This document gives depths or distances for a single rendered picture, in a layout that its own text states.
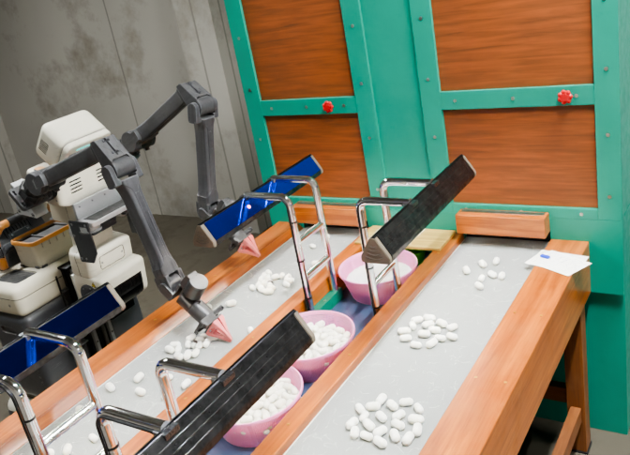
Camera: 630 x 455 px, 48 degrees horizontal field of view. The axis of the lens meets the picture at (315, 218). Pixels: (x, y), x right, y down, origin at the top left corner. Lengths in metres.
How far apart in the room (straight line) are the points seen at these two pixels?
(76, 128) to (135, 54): 2.86
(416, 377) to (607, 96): 1.00
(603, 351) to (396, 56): 1.23
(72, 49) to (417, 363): 4.53
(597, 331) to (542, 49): 0.98
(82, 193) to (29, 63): 3.80
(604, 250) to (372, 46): 1.01
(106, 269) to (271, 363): 1.48
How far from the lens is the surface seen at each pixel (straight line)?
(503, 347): 1.88
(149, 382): 2.08
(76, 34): 5.83
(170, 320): 2.33
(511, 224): 2.38
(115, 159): 2.13
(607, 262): 2.43
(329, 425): 1.73
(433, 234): 2.51
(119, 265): 2.77
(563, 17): 2.23
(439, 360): 1.89
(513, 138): 2.35
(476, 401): 1.70
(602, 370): 2.69
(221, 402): 1.27
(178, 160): 5.44
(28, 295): 2.87
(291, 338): 1.41
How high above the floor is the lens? 1.79
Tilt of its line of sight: 21 degrees down
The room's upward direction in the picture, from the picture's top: 11 degrees counter-clockwise
